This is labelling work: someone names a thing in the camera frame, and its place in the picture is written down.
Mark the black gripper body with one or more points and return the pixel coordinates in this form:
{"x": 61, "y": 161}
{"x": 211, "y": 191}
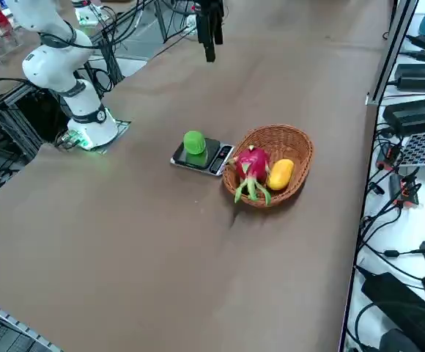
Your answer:
{"x": 209, "y": 6}

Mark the white electronic scale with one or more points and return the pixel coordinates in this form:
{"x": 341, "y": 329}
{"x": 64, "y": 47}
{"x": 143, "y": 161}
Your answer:
{"x": 216, "y": 161}

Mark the aluminium frame post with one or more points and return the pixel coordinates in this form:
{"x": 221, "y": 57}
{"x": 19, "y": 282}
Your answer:
{"x": 392, "y": 51}

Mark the red and black connector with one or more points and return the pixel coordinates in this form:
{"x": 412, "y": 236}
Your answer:
{"x": 403, "y": 192}

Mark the small black adapter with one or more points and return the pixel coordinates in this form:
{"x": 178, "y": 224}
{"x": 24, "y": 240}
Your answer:
{"x": 423, "y": 42}

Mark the yellow mango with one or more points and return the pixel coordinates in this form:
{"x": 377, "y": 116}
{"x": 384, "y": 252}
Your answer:
{"x": 280, "y": 175}

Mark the green apple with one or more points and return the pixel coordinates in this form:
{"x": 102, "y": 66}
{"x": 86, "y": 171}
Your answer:
{"x": 194, "y": 143}

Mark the brown wicker basket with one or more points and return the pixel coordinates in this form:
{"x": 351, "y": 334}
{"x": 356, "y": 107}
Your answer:
{"x": 289, "y": 146}

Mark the black power adapter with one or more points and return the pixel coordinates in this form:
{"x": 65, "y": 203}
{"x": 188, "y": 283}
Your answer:
{"x": 414, "y": 111}
{"x": 421, "y": 77}

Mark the pink dragon fruit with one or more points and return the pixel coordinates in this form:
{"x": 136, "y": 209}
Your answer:
{"x": 253, "y": 165}

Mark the aluminium support frame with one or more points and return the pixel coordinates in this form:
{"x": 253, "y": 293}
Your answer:
{"x": 11, "y": 117}

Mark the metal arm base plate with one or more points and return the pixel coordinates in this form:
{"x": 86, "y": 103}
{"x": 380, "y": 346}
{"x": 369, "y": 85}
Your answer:
{"x": 122, "y": 126}

